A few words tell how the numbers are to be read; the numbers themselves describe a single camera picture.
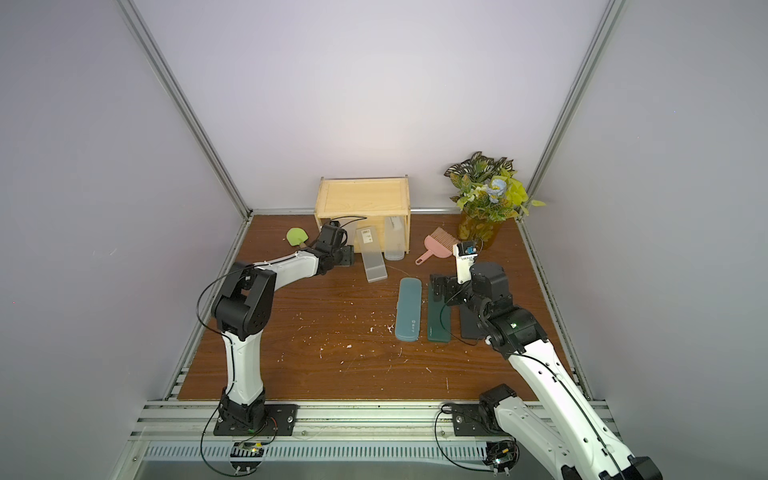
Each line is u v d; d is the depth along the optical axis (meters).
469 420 0.72
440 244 1.10
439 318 0.89
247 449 0.71
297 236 1.14
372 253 1.03
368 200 0.97
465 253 0.62
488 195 0.95
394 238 1.07
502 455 0.70
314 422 0.74
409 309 0.93
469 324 0.88
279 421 0.73
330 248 0.81
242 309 0.54
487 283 0.51
